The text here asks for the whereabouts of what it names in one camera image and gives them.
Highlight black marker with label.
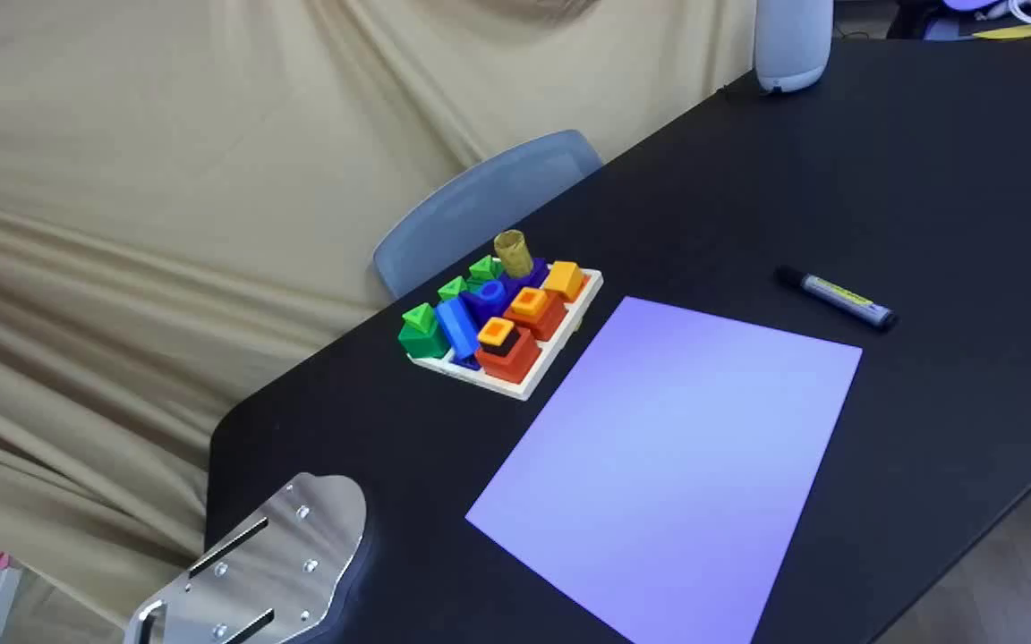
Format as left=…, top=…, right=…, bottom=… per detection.
left=772, top=261, right=903, bottom=336

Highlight purple placemat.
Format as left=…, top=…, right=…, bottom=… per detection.
left=460, top=292, right=866, bottom=644

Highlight orange block on red base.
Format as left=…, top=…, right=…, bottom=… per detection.
left=506, top=283, right=568, bottom=344

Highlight small orange square block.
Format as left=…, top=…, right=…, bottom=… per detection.
left=477, top=314, right=519, bottom=353

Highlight red stepped block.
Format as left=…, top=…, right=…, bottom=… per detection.
left=471, top=324, right=548, bottom=387

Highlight white shape sorter base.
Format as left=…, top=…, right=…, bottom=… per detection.
left=412, top=261, right=608, bottom=403

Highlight long blue block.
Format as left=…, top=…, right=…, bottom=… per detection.
left=432, top=295, right=484, bottom=366

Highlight orange yellow square block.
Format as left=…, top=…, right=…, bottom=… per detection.
left=539, top=256, right=591, bottom=302

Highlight olive yellow cylinder block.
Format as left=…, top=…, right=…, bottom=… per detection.
left=491, top=226, right=539, bottom=283

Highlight large green block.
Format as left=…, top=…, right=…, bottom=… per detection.
left=394, top=299, right=446, bottom=362

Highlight blue-grey chair back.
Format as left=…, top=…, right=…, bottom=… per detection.
left=369, top=125, right=604, bottom=302

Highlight white cylindrical speaker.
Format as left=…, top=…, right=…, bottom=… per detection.
left=750, top=0, right=838, bottom=96

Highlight beige cloth backdrop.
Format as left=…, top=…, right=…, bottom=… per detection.
left=0, top=0, right=770, bottom=629

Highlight blue ring block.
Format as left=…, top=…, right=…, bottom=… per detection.
left=464, top=280, right=517, bottom=322

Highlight silver metal mounting bracket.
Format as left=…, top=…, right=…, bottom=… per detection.
left=119, top=468, right=369, bottom=644

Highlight cluttered cables and devices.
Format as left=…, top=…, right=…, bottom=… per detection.
left=885, top=0, right=1031, bottom=45

